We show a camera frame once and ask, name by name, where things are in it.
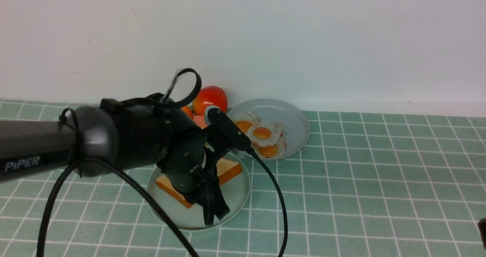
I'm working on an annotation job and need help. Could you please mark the green centre plate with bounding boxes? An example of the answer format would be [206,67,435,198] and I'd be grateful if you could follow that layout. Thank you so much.
[147,153,251,231]

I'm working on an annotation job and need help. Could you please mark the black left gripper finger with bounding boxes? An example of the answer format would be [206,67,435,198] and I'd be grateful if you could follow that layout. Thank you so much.
[201,185,214,226]
[212,182,230,219]

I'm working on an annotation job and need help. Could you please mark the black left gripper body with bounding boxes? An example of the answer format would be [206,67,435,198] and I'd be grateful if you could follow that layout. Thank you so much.
[110,105,219,205]

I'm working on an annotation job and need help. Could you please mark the orange fruit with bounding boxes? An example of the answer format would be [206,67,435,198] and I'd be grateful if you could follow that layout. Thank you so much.
[181,106,193,119]

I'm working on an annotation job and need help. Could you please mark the grey egg plate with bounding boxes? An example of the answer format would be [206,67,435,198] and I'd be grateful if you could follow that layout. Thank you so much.
[227,98,310,160]

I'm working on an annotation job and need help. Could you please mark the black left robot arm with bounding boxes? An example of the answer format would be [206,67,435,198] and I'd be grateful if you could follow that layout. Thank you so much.
[0,106,232,226]

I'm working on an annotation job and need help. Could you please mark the red tomato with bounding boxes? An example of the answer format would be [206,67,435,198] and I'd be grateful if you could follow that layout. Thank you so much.
[192,86,228,115]

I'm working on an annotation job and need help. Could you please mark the black camera cable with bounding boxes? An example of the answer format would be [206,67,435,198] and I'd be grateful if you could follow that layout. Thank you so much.
[36,68,288,257]

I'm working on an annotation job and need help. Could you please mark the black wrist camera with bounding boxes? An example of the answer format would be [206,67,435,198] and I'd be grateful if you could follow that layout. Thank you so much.
[204,106,251,152]

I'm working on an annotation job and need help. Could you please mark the fried egg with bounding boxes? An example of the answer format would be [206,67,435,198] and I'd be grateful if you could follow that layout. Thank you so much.
[246,123,283,147]
[232,111,260,134]
[252,137,286,159]

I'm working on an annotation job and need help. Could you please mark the salmon foam cube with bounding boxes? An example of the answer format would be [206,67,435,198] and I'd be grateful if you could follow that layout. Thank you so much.
[193,115,208,129]

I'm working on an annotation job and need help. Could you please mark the toast slice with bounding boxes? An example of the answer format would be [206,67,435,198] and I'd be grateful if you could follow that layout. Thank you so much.
[155,158,243,209]

